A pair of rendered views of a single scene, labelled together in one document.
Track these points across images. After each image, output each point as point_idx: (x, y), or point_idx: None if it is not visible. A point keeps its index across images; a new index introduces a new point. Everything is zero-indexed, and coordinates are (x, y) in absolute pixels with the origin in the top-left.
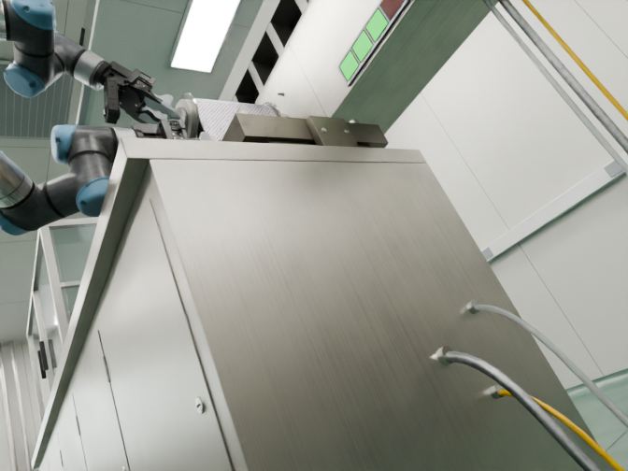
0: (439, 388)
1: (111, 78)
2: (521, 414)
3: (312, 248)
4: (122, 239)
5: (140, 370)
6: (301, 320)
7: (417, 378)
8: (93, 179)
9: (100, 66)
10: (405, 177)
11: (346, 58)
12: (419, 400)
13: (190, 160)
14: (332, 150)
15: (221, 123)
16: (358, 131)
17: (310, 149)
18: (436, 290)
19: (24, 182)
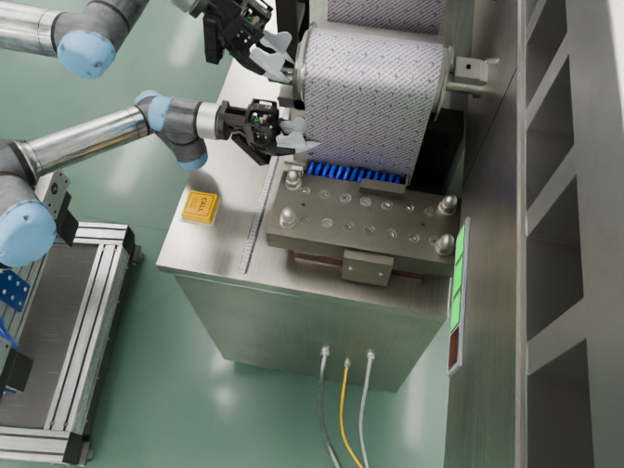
0: (311, 352)
1: (210, 17)
2: (357, 369)
3: (266, 316)
4: None
5: None
6: (245, 324)
7: (300, 347)
8: (181, 162)
9: (191, 14)
10: (394, 320)
11: (462, 240)
12: (295, 349)
13: (198, 279)
14: (323, 297)
15: (331, 113)
16: (417, 265)
17: (301, 292)
18: (349, 344)
19: (140, 136)
